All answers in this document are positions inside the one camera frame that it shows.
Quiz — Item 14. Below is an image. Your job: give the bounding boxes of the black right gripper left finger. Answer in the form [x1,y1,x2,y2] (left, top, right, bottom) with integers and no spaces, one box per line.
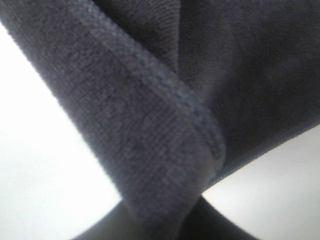
[73,201,135,240]

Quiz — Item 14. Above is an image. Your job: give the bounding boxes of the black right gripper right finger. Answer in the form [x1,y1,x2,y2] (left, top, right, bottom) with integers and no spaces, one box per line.
[178,197,253,240]

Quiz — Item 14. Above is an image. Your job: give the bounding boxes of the dark navy towel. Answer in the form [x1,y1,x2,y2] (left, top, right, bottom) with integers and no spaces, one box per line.
[0,0,320,240]

